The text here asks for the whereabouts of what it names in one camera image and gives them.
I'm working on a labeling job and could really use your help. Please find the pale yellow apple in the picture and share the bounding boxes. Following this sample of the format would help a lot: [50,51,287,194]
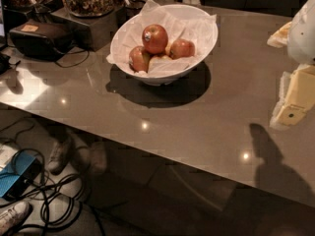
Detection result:
[149,55,172,72]

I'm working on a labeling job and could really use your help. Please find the white sneaker bottom left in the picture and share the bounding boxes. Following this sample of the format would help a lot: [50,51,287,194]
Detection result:
[0,202,32,236]

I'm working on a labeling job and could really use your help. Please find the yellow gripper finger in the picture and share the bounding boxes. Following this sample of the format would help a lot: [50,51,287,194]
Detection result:
[270,64,315,130]
[267,22,291,48]

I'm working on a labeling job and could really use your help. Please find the black floor cables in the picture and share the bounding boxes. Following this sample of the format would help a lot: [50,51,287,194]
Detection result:
[0,118,106,236]

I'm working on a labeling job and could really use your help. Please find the white paper liner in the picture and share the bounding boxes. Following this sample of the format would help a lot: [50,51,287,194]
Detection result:
[105,0,218,78]

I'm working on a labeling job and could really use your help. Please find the black cable on table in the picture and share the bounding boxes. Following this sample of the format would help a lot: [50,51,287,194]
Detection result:
[53,48,91,69]

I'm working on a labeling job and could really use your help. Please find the dark cup with scoop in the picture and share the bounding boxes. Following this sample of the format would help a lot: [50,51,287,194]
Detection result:
[117,0,147,20]

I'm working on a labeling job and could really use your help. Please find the white sneaker near table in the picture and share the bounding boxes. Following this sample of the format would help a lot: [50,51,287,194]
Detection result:
[47,138,72,175]

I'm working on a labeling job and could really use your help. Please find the blue box on floor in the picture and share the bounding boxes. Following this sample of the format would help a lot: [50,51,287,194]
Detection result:
[0,151,41,201]

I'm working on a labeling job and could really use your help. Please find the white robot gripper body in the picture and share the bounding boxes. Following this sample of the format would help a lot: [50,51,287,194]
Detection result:
[287,0,315,65]

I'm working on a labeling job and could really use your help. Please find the red apple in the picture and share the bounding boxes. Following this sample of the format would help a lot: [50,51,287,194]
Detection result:
[142,24,168,54]
[129,46,151,72]
[169,38,195,59]

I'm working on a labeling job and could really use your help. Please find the black device with label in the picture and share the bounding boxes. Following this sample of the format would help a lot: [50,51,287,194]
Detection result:
[9,20,74,61]

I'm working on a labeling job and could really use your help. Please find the white ceramic bowl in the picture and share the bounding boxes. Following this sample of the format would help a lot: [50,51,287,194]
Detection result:
[109,3,220,87]

